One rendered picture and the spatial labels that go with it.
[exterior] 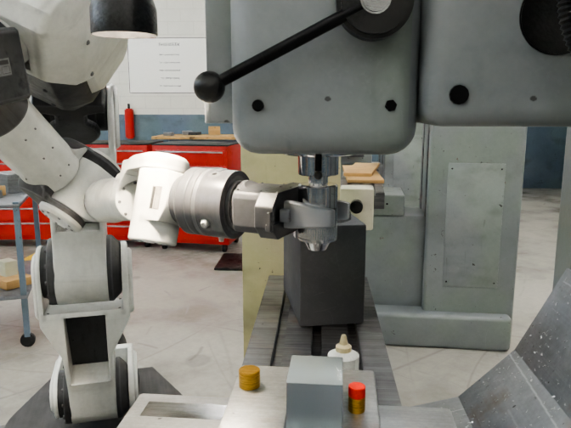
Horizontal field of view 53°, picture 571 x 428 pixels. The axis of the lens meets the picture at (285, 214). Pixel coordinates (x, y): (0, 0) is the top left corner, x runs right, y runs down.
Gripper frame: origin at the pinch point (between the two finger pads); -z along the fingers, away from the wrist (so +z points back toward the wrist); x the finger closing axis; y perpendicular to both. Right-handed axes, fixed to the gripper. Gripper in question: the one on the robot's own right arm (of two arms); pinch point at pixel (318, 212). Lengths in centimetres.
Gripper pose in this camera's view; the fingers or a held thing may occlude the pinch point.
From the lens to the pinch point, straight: 68.7
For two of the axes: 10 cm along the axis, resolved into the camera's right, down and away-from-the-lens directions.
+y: -0.1, 9.8, 1.9
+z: -9.1, -0.9, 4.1
